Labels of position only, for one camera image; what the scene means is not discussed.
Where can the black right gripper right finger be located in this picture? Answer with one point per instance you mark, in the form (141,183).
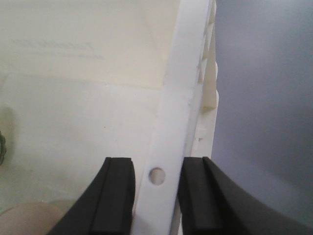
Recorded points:
(212,204)

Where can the pink and cream ball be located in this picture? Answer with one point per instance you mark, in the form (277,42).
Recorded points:
(33,218)

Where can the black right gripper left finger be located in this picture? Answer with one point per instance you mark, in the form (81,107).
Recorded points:
(106,206)

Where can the cream yellow ball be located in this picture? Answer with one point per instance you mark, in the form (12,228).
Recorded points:
(2,148)

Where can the white plastic storage crate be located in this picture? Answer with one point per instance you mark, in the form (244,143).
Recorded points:
(83,80)

